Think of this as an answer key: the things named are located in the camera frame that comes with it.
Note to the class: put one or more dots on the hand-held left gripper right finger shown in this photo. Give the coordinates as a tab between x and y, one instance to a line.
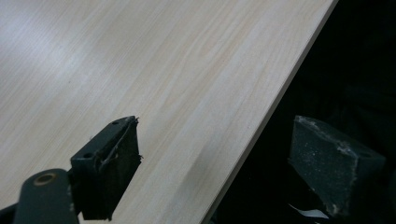
327	168

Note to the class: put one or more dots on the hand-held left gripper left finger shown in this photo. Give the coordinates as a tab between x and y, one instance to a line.
102	174

